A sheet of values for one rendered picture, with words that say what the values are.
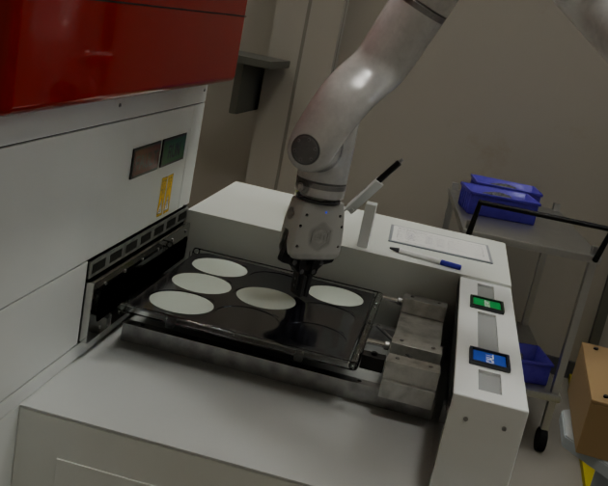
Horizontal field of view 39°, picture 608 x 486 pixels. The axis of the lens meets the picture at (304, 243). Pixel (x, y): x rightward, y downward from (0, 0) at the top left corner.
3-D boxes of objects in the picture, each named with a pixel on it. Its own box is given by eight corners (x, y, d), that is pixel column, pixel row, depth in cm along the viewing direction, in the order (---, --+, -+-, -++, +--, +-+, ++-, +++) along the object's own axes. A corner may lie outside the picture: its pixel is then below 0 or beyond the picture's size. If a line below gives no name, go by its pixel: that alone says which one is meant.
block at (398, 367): (382, 377, 127) (386, 359, 126) (384, 368, 130) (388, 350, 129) (435, 391, 126) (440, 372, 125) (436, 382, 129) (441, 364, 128)
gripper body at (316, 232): (305, 196, 138) (292, 262, 141) (356, 199, 143) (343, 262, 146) (282, 183, 144) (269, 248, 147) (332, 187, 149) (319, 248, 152)
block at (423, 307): (400, 311, 158) (403, 296, 157) (401, 306, 161) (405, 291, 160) (443, 322, 157) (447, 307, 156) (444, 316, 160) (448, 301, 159)
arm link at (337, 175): (336, 189, 137) (352, 182, 146) (352, 106, 134) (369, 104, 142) (288, 175, 140) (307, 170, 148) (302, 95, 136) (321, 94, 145)
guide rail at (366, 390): (120, 339, 137) (123, 322, 136) (124, 336, 139) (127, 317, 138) (430, 420, 130) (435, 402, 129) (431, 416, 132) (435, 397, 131)
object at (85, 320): (75, 341, 126) (83, 281, 124) (175, 266, 169) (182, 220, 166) (87, 344, 126) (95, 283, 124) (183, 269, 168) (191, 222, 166)
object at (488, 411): (428, 492, 110) (453, 392, 106) (442, 345, 162) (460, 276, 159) (501, 512, 108) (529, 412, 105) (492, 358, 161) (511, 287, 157)
